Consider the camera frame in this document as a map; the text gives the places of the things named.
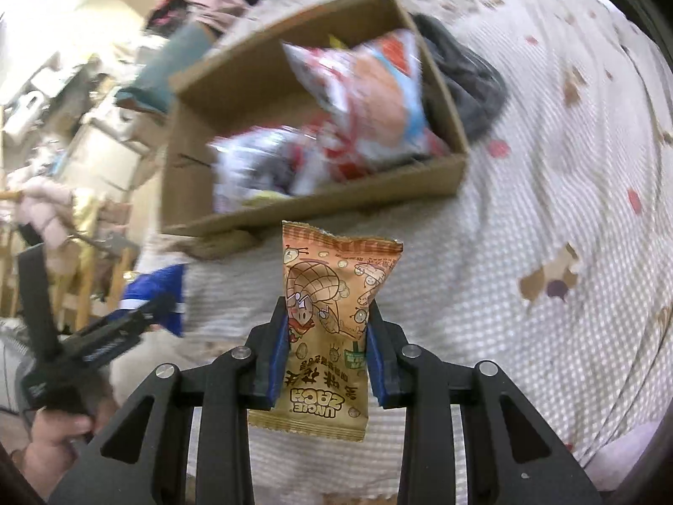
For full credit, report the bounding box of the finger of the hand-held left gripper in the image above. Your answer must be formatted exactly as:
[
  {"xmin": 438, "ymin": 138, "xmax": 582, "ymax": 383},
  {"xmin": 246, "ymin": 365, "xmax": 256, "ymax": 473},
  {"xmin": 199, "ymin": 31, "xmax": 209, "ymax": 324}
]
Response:
[
  {"xmin": 68, "ymin": 266, "xmax": 187, "ymax": 372},
  {"xmin": 17, "ymin": 245, "xmax": 61, "ymax": 366}
]

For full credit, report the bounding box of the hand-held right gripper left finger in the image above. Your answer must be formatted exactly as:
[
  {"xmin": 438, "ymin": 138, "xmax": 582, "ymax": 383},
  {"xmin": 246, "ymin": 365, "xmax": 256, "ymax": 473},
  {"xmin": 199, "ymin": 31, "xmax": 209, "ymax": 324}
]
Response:
[{"xmin": 50, "ymin": 297, "xmax": 290, "ymax": 505}]

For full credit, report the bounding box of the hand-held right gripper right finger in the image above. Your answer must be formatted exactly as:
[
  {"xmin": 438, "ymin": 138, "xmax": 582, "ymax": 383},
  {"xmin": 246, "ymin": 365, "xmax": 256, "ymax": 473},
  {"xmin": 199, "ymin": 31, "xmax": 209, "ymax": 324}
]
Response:
[{"xmin": 366, "ymin": 302, "xmax": 603, "ymax": 505}]

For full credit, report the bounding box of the orange peanut packet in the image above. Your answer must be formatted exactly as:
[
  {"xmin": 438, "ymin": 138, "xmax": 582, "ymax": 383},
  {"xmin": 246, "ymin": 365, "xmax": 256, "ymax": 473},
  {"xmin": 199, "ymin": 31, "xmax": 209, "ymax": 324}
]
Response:
[{"xmin": 247, "ymin": 220, "xmax": 405, "ymax": 443}]

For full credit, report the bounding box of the brown cardboard box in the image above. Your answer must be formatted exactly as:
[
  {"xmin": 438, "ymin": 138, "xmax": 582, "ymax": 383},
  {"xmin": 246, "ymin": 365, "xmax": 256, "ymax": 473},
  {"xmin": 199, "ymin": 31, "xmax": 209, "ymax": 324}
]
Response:
[{"xmin": 158, "ymin": 0, "xmax": 470, "ymax": 263}]

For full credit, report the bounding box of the light blue cracker bag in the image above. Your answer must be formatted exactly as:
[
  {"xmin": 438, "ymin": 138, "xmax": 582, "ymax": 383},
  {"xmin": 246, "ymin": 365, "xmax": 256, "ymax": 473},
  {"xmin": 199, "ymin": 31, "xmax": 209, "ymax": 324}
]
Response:
[{"xmin": 281, "ymin": 29, "xmax": 429, "ymax": 164}]

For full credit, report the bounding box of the person's left hand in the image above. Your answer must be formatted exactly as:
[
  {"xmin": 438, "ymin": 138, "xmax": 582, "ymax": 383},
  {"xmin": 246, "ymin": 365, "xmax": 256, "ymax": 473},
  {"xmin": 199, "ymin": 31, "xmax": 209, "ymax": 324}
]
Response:
[{"xmin": 24, "ymin": 407, "xmax": 114, "ymax": 485}]

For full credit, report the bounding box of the yellow garment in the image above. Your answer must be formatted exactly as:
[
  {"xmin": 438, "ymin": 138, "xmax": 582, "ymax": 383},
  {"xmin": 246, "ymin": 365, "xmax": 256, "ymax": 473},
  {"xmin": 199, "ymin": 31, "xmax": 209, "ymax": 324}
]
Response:
[{"xmin": 71, "ymin": 194, "xmax": 102, "ymax": 239}]

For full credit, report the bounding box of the pink puffy jacket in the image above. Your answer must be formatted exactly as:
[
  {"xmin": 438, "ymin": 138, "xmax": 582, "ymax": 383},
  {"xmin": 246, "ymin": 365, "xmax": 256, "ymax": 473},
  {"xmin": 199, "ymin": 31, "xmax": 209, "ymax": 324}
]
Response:
[{"xmin": 16, "ymin": 173, "xmax": 77, "ymax": 248}]

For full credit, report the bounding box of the blue white snack packet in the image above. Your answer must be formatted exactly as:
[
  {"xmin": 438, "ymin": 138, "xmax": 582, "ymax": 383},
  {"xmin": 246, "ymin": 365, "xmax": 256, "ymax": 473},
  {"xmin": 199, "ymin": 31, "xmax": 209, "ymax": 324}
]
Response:
[{"xmin": 210, "ymin": 126, "xmax": 316, "ymax": 214}]

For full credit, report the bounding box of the pink pillow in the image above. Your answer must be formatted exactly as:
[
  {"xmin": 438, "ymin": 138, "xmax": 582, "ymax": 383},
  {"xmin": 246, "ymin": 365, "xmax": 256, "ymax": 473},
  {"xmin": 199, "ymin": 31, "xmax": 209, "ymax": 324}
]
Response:
[{"xmin": 573, "ymin": 423, "xmax": 664, "ymax": 487}]

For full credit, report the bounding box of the teal cushion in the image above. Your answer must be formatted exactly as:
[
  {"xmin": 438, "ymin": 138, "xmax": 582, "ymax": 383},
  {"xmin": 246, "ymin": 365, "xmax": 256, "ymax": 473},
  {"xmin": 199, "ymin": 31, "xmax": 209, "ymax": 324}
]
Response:
[{"xmin": 116, "ymin": 24, "xmax": 222, "ymax": 114}]

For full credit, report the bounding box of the checked printed bed sheet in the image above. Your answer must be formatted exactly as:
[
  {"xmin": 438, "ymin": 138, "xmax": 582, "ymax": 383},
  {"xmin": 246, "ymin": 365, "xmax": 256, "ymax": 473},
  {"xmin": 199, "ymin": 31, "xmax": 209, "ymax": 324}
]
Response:
[{"xmin": 110, "ymin": 0, "xmax": 673, "ymax": 505}]

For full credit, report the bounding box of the grey striped cloth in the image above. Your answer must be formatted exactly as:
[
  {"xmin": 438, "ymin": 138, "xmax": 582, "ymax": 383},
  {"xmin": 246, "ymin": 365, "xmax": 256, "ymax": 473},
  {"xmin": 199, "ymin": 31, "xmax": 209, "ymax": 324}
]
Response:
[{"xmin": 413, "ymin": 13, "xmax": 506, "ymax": 143}]

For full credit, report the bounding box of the dark clothes pile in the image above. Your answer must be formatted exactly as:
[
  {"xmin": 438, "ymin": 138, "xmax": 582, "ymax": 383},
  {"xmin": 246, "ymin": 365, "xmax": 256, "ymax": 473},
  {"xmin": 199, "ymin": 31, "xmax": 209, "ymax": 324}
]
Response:
[{"xmin": 144, "ymin": 0, "xmax": 196, "ymax": 33}]

